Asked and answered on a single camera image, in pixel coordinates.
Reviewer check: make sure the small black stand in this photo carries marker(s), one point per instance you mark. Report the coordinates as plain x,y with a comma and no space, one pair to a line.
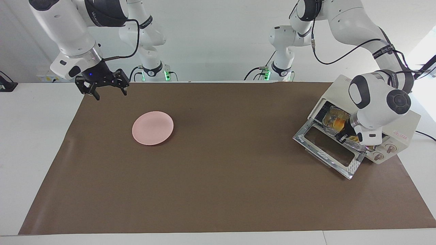
7,86

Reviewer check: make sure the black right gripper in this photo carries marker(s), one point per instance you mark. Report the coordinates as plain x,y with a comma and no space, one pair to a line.
98,76

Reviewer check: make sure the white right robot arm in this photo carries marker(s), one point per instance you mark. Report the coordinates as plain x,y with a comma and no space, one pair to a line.
68,27

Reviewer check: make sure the cream toaster oven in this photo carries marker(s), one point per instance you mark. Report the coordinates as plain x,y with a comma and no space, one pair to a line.
335,92

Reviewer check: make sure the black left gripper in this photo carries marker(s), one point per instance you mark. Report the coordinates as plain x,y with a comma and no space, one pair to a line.
349,126

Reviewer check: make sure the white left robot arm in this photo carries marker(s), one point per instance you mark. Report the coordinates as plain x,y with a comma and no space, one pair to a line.
374,102

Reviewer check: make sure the green lit base connector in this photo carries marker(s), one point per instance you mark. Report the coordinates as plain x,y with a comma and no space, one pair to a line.
167,75
266,73

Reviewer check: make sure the cream oven knob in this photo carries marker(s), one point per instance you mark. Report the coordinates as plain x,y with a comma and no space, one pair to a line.
378,156
391,148

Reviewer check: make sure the black tripod stand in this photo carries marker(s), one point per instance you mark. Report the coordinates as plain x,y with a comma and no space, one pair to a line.
427,63

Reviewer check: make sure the pink round plate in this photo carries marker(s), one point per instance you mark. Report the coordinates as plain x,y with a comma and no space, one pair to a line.
152,128

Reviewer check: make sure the glass oven door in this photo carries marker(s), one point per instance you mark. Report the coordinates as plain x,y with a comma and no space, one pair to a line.
327,146

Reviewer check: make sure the aluminium foil tray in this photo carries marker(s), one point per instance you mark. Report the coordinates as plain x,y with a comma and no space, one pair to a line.
356,145

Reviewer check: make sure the sliced yellow bread loaf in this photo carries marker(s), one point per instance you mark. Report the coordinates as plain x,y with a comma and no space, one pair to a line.
335,120

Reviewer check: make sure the white wall socket box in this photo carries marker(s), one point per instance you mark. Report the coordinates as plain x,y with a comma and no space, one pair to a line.
44,78

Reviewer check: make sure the brown table mat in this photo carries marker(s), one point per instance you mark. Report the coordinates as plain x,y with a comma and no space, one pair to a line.
238,170

